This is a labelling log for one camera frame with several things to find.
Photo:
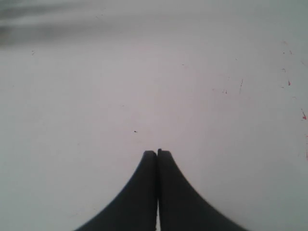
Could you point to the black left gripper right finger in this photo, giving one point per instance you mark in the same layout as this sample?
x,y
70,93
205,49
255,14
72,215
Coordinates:
x,y
181,208

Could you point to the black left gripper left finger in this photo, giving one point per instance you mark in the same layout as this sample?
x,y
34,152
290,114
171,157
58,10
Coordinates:
x,y
135,207

